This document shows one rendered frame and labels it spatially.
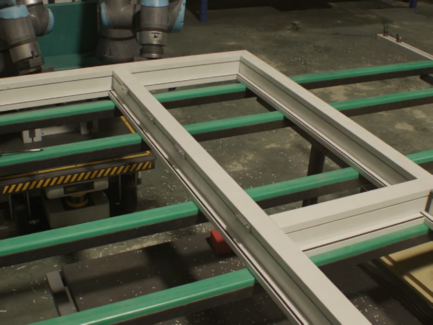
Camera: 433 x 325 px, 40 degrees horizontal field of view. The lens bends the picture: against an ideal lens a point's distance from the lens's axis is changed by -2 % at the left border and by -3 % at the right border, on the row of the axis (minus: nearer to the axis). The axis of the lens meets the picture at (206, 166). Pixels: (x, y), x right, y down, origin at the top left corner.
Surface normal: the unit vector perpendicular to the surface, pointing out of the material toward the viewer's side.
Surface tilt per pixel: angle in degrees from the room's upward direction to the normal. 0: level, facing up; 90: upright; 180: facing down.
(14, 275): 0
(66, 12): 90
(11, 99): 90
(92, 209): 90
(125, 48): 70
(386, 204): 90
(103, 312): 0
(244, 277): 0
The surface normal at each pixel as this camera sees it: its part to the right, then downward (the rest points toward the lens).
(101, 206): 0.41, 0.47
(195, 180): -0.90, 0.17
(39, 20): 0.70, 0.00
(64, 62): 0.05, -0.87
